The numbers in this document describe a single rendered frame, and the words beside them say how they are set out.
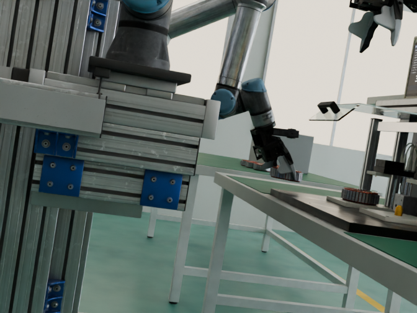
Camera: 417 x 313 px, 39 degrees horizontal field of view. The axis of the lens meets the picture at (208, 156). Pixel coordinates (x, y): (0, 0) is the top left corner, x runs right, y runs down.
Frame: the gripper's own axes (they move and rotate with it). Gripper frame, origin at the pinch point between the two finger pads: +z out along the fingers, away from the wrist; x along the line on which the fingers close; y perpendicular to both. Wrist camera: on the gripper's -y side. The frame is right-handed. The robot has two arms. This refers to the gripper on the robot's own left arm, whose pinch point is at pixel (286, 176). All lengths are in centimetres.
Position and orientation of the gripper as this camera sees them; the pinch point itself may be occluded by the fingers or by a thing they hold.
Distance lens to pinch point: 203.6
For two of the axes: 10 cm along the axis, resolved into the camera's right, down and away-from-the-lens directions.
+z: 3.1, 9.2, 2.5
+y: -8.5, 3.8, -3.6
